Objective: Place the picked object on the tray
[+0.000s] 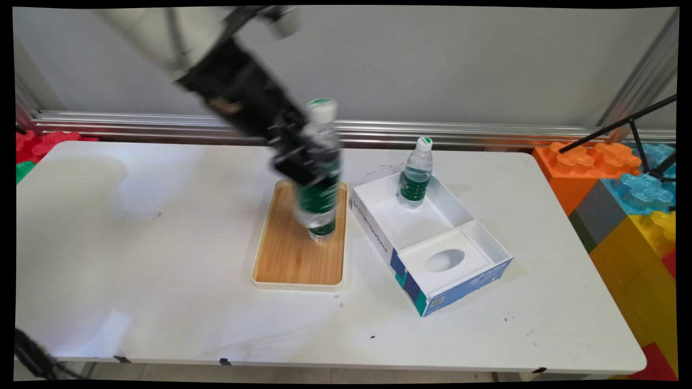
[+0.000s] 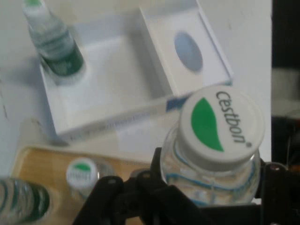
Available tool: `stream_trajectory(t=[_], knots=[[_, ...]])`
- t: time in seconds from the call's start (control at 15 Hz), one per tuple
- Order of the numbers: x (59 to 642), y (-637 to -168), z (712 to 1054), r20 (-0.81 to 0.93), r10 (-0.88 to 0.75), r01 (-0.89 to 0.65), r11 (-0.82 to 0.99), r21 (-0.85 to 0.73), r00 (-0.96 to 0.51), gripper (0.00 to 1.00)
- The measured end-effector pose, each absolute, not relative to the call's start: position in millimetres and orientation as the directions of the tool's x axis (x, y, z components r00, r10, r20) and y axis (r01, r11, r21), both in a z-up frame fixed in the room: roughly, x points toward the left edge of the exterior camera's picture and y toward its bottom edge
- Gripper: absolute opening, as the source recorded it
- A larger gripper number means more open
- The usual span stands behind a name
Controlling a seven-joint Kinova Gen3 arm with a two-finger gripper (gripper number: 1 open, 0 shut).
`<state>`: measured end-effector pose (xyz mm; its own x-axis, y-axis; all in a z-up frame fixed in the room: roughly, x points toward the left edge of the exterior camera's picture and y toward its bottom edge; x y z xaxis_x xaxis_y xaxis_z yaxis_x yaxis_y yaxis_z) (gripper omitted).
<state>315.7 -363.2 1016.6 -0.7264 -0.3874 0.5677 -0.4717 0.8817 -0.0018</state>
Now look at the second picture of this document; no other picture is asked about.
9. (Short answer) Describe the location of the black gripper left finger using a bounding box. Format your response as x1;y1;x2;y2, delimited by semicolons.
77;147;204;225

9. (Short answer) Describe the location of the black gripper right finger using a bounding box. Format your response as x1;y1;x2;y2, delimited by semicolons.
255;155;300;225

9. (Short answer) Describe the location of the clear water bottle white cap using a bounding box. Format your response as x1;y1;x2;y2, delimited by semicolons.
160;84;265;207

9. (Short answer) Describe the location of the clear water bottle green label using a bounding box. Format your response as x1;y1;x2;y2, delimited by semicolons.
22;0;87;86
65;157;111;202
0;177;51;225

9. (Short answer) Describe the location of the beige wooden tray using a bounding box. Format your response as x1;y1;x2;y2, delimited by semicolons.
13;144;155;225

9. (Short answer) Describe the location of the white open cardboard box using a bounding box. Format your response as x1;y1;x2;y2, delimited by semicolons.
39;22;195;141

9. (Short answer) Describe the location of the white box lid blue oval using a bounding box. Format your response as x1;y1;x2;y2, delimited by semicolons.
138;0;235;98

